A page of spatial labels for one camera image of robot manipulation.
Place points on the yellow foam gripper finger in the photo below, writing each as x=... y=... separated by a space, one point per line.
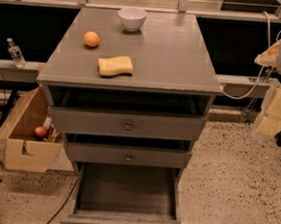
x=269 y=57
x=268 y=121

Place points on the yellow sponge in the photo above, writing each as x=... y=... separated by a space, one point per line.
x=115 y=66

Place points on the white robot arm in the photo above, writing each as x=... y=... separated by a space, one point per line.
x=268 y=122

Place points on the grey wooden drawer cabinet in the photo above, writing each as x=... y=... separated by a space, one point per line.
x=130 y=107

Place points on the grey open bottom drawer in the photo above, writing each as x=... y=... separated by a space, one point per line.
x=118 y=194

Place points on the grey middle drawer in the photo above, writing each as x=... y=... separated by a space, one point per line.
x=81 y=152

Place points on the grey top drawer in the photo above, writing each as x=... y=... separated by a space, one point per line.
x=123 y=124

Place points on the white ceramic bowl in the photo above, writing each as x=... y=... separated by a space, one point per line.
x=132 y=19

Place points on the orange fruit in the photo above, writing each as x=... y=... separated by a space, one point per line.
x=91 y=39

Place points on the red apple in box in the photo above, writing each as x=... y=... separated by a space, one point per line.
x=40 y=132

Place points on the clear plastic water bottle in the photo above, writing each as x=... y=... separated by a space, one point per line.
x=16 y=54

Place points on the cardboard box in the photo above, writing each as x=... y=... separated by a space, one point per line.
x=25 y=151

